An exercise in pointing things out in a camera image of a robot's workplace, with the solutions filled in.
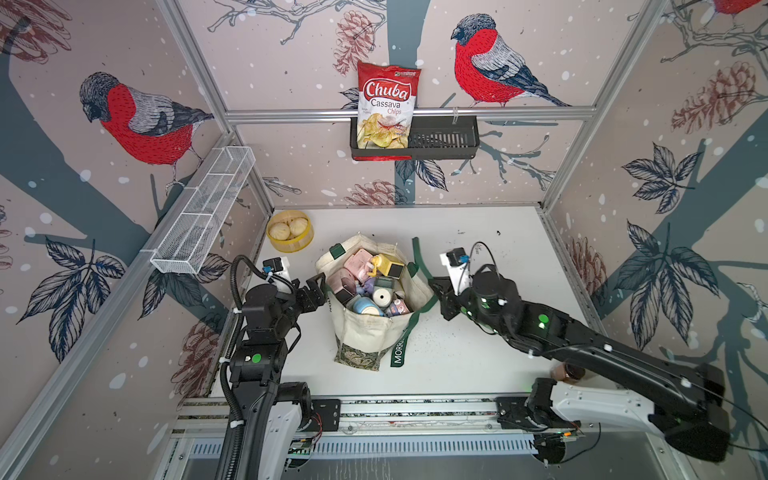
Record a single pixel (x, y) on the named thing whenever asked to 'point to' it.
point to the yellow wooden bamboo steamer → (302, 231)
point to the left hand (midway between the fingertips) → (316, 271)
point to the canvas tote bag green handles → (362, 342)
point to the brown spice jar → (568, 372)
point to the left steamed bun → (280, 231)
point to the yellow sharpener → (382, 265)
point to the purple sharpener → (369, 285)
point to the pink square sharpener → (357, 264)
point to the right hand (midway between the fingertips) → (427, 279)
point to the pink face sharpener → (402, 308)
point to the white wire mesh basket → (189, 241)
